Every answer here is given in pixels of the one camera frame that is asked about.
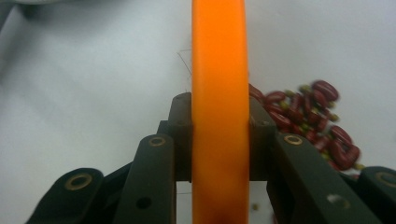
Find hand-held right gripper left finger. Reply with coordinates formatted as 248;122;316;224
157;91;194;183

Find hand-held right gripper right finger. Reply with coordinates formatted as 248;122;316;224
247;96;278;182

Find orange brush with grey bristles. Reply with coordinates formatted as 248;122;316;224
191;0;250;224

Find scattered red kidney beans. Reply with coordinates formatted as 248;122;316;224
247;79;362;172

